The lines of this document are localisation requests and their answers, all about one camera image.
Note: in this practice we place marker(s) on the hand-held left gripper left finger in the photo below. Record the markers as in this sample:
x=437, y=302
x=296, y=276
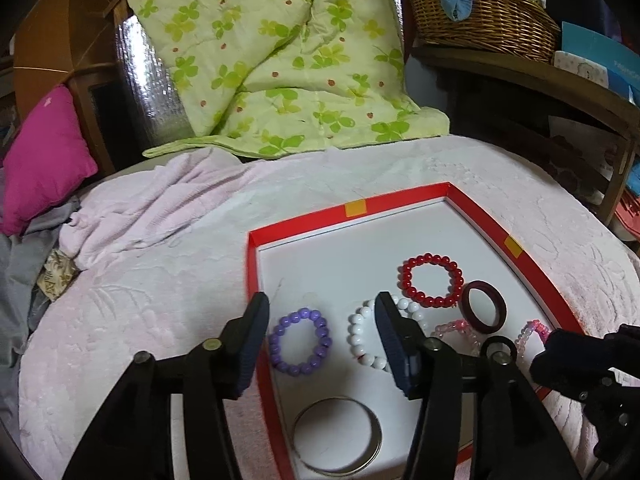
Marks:
x=252, y=350

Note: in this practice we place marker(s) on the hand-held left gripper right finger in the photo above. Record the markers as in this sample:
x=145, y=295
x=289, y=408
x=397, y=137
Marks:
x=392, y=345

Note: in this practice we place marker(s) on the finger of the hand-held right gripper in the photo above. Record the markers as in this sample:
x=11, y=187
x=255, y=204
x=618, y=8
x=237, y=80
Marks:
x=565, y=360

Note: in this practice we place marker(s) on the red cardboard tray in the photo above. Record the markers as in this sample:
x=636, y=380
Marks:
x=310, y=226

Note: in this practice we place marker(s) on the dark red bangle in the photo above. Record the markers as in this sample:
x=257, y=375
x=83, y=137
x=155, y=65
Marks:
x=465, y=305

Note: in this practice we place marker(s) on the silver metal bangle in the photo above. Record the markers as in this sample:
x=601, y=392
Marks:
x=377, y=442

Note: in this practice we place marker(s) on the beige patterned cloth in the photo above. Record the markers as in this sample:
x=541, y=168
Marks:
x=57, y=275

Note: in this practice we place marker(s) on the grey cloth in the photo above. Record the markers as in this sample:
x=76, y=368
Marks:
x=15, y=270

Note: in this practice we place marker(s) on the magenta pillow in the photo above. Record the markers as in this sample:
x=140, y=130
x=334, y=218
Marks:
x=45, y=160

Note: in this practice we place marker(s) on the green clover print quilt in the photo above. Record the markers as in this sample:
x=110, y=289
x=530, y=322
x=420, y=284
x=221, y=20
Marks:
x=275, y=60

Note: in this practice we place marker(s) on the white flat box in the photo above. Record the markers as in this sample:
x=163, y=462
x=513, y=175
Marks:
x=580, y=67

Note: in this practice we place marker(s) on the wooden shelf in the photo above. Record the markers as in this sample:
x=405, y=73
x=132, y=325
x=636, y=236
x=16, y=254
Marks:
x=500, y=67

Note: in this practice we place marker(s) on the blue cardboard box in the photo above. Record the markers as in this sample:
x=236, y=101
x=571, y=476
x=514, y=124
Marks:
x=590, y=42

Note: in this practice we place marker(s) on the wicker basket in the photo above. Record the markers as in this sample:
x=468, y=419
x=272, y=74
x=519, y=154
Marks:
x=500, y=25

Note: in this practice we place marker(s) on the wooden chair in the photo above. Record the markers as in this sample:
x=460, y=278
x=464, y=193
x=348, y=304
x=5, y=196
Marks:
x=50, y=25

